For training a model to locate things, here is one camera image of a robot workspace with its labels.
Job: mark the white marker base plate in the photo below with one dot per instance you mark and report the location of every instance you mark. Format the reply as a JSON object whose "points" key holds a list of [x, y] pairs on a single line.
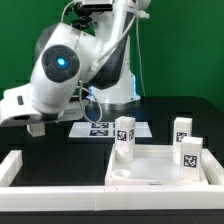
{"points": [[105, 130]]}

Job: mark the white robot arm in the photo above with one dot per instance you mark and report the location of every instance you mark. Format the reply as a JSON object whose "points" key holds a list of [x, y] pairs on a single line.
{"points": [[90, 51]]}

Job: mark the white U-shaped obstacle fence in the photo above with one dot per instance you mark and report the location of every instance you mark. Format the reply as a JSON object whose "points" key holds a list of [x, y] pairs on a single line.
{"points": [[97, 198]]}

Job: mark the white square tabletop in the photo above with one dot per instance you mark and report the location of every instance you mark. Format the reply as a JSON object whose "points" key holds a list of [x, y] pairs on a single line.
{"points": [[148, 165]]}

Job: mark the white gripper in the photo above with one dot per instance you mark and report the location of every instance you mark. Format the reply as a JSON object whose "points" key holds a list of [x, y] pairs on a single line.
{"points": [[16, 110]]}

